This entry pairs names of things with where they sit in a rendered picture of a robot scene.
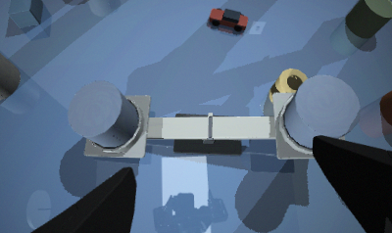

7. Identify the grey cylinder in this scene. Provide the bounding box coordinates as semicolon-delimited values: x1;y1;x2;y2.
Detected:
0;53;21;100

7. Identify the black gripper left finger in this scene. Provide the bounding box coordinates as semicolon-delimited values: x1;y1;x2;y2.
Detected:
30;167;137;233

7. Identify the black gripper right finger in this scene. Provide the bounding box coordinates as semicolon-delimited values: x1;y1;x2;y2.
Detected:
313;135;392;233

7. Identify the blue block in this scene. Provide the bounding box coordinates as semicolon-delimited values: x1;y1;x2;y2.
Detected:
8;0;43;28

